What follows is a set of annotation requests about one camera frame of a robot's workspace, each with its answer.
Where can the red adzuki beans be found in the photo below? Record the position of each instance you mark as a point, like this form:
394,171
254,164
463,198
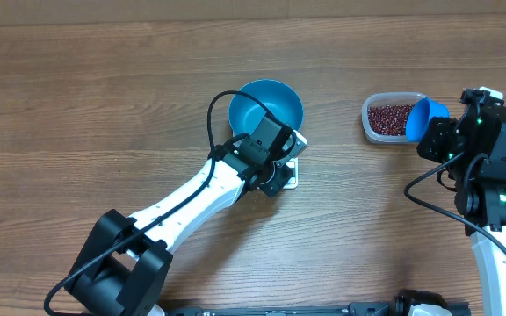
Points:
389,120

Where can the white digital kitchen scale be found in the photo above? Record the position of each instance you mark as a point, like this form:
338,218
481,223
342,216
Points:
292,164

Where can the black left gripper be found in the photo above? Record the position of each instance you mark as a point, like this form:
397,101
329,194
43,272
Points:
276,186

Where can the clear plastic container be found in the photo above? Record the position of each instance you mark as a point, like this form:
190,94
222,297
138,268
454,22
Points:
381,99

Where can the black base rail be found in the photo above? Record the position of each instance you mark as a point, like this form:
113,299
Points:
405,303

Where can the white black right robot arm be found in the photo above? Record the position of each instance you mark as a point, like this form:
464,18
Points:
471,150

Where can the blue plastic measuring scoop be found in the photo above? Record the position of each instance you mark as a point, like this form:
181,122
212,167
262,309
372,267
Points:
422,113

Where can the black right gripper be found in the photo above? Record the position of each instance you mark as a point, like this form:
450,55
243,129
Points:
437,134

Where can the teal metal bowl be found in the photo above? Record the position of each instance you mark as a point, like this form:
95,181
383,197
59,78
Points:
281,100

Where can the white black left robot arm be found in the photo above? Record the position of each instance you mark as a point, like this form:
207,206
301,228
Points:
124,262

